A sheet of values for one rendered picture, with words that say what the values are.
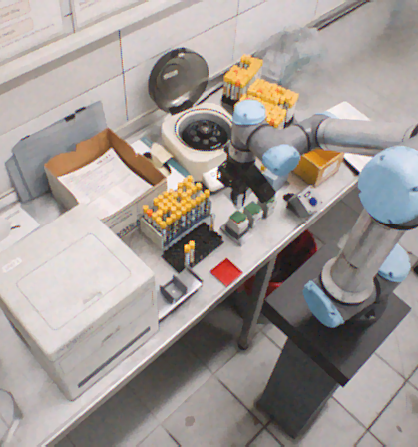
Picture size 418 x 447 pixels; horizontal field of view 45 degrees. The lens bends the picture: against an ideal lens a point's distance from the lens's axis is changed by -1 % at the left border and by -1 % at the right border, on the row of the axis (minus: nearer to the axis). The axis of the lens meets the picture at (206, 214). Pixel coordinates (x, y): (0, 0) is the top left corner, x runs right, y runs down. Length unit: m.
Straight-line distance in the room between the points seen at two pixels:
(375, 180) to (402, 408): 1.67
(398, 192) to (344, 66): 1.46
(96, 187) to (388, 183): 0.98
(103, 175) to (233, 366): 1.09
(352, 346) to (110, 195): 0.81
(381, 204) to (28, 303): 0.72
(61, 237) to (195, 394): 1.22
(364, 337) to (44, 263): 0.81
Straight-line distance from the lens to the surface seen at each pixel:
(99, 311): 1.09
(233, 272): 1.48
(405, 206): 0.84
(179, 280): 1.37
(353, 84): 2.18
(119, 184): 1.59
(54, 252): 1.18
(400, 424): 2.40
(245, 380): 2.28
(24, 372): 1.39
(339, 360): 1.35
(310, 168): 1.68
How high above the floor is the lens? 2.14
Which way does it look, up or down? 53 degrees down
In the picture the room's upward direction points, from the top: 5 degrees clockwise
